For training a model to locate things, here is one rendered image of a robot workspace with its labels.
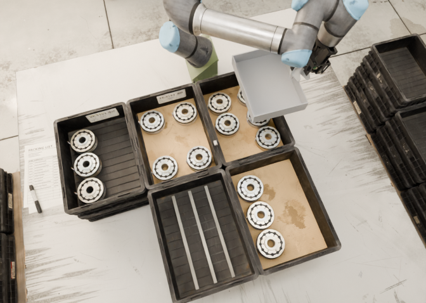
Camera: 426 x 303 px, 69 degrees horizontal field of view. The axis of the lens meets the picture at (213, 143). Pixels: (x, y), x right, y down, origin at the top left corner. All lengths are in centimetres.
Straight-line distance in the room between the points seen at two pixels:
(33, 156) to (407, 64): 212
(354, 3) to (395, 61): 127
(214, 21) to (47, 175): 103
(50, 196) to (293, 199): 105
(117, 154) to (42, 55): 175
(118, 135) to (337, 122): 102
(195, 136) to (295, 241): 58
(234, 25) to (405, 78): 142
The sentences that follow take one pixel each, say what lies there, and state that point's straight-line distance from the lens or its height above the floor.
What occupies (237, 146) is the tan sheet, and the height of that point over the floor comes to 83.
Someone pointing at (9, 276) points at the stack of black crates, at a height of 20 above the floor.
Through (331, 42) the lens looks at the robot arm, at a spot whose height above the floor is 130.
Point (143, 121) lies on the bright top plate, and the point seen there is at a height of 86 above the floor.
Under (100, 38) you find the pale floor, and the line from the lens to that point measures 288.
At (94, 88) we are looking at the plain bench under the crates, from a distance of 171.
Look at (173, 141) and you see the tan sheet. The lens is 133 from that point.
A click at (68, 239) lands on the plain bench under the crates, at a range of 149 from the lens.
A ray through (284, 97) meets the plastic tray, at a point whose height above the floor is 105.
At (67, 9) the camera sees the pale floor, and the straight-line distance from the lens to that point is 322.
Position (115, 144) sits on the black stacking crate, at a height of 83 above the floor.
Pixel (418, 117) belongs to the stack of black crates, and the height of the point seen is 38.
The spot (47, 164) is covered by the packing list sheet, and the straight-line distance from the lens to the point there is 162.
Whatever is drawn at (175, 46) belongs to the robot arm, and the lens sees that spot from 141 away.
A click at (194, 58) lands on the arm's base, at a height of 86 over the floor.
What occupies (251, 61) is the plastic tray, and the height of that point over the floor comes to 105.
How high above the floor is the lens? 204
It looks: 68 degrees down
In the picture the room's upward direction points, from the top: 2 degrees counter-clockwise
